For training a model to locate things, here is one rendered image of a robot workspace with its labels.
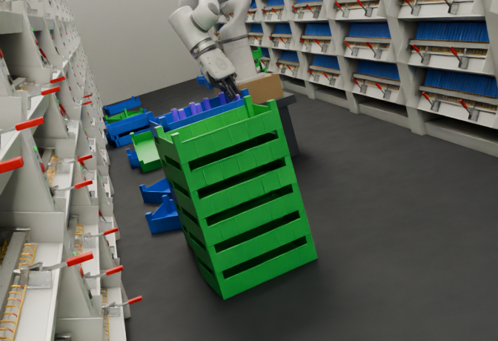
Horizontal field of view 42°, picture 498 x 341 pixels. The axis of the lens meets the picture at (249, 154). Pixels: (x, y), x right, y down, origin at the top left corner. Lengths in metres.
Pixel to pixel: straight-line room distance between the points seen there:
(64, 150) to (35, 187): 0.70
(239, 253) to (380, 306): 0.43
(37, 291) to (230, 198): 0.92
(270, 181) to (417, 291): 0.48
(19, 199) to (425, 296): 0.96
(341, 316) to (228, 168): 0.48
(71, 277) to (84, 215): 0.70
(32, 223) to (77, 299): 0.15
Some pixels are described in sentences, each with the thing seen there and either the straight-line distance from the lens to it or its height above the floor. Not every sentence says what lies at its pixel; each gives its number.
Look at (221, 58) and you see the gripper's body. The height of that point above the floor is 0.59.
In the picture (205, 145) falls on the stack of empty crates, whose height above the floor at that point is 0.43.
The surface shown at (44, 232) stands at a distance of 1.09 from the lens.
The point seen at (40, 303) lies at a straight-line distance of 0.87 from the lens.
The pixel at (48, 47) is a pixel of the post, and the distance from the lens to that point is 2.45.
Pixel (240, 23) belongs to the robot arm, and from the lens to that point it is 2.90.
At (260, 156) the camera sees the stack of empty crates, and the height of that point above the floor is 0.35.
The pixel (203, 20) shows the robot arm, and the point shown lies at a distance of 2.07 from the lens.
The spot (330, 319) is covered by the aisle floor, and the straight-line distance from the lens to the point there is 1.59.
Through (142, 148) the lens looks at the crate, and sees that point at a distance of 3.65.
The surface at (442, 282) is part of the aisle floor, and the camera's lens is 1.65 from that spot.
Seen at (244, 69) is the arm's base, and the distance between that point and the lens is 2.90.
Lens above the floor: 0.80
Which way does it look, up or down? 14 degrees down
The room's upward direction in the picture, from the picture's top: 16 degrees counter-clockwise
